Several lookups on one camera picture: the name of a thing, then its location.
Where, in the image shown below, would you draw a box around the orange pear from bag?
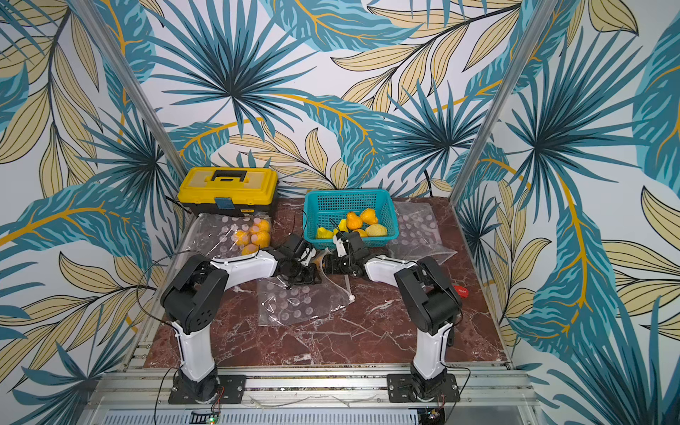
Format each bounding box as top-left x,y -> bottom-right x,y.
346,212 -> 363,230

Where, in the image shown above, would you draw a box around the clear zip-top bag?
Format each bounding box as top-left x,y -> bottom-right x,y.
387,202 -> 458,265

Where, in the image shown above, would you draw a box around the dotted zip-top bag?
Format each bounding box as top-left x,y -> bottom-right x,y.
257,250 -> 356,327
178,214 -> 273,259

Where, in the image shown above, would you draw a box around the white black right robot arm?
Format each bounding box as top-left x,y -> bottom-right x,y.
322,232 -> 462,401

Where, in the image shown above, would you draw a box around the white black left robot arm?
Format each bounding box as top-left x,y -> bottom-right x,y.
160,235 -> 321,403

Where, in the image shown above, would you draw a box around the orange fruits in left bag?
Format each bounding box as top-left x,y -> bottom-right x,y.
232,218 -> 272,255

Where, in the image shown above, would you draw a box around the teal plastic basket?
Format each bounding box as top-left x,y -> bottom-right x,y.
304,189 -> 400,250

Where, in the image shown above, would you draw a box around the yellow black toolbox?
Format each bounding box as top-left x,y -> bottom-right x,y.
177,168 -> 278,217

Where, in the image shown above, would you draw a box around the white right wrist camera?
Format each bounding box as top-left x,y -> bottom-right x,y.
333,235 -> 347,258

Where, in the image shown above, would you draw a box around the right aluminium frame post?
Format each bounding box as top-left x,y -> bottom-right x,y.
449,1 -> 557,208

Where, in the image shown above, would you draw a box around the aluminium frame post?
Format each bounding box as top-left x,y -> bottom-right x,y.
71,0 -> 187,178
449,1 -> 557,208

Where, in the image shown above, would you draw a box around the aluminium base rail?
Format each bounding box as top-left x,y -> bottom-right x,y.
79,363 -> 547,424

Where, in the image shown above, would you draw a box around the left aluminium frame post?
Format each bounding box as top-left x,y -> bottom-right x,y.
71,0 -> 187,178

